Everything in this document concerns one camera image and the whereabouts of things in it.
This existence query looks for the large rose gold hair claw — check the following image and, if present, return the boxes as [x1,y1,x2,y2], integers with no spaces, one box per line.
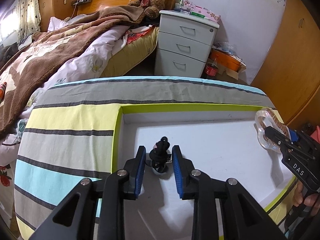
[254,107,291,155]

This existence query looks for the small black hair tie charm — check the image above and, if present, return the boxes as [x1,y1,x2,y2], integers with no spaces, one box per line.
[145,137,171,176]

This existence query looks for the lime green tray box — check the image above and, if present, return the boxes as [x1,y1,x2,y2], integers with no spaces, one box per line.
[113,104,295,239]

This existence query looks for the person's right hand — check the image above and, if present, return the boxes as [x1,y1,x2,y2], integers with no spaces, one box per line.
[292,181,320,216]

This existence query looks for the wooden closet door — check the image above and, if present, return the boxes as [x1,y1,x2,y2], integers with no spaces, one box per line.
[252,0,319,129]

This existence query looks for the orange storage box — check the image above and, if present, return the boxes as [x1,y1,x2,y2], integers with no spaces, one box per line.
[208,49,246,80]

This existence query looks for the red can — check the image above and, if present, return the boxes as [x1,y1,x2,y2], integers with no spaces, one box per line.
[205,63,219,77]

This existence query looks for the white bedside drawer cabinet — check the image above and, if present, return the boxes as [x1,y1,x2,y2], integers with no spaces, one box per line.
[154,10,220,78]

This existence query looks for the pink floral box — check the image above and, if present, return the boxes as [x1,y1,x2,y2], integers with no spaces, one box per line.
[190,4,221,23]

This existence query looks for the brown fleece blanket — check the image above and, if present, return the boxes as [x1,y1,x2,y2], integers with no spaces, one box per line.
[1,5,144,138]

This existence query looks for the dotted window curtain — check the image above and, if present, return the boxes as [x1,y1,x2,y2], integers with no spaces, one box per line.
[16,0,42,42]

